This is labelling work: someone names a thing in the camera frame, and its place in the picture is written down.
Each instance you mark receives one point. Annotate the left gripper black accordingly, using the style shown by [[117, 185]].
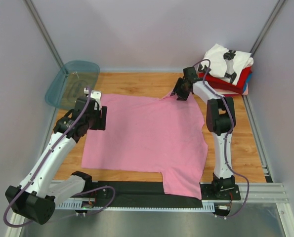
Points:
[[101, 123]]

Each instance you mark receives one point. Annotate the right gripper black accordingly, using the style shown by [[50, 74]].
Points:
[[181, 97]]

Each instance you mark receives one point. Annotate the pink t shirt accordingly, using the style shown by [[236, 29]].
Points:
[[148, 134]]

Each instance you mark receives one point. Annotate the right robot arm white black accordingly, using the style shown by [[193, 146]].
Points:
[[220, 121]]

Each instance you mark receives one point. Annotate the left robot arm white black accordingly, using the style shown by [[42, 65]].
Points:
[[34, 198]]

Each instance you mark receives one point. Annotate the red folded shirt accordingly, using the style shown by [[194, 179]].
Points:
[[239, 88]]

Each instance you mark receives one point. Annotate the light pink folded shirt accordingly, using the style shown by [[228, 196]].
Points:
[[232, 93]]

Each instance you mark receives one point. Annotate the teal transparent plastic bin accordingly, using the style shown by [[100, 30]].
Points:
[[70, 82]]

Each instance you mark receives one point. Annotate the white black printed folded shirt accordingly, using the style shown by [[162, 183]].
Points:
[[225, 64]]

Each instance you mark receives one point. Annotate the blue folded shirt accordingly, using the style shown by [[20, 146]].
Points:
[[249, 78]]

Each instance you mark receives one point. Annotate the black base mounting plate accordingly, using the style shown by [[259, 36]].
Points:
[[130, 194]]

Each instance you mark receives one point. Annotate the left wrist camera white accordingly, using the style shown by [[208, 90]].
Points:
[[94, 95]]

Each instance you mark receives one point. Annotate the aluminium frame post right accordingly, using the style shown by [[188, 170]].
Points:
[[268, 24]]

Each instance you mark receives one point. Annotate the aluminium frame post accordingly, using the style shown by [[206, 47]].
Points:
[[42, 29], [268, 24]]

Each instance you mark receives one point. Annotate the aluminium frame post left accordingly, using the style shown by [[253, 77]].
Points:
[[42, 29]]

